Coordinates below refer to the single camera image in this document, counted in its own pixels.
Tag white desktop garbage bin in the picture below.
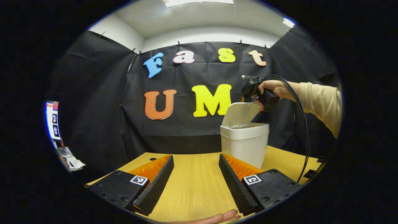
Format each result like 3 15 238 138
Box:
220 102 270 169

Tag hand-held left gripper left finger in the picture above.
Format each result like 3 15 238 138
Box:
85 155 174 217

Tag computer monitor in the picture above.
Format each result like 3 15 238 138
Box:
45 100 62 142

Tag white papers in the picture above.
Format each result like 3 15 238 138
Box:
56 146 86 171

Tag black backdrop cloth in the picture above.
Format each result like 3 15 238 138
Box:
47 26 342 175

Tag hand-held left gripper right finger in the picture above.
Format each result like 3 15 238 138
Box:
219 153 303 216

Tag wooden desktop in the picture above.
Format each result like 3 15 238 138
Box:
87 146 325 223

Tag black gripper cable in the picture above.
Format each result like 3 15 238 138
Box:
263 74 311 183

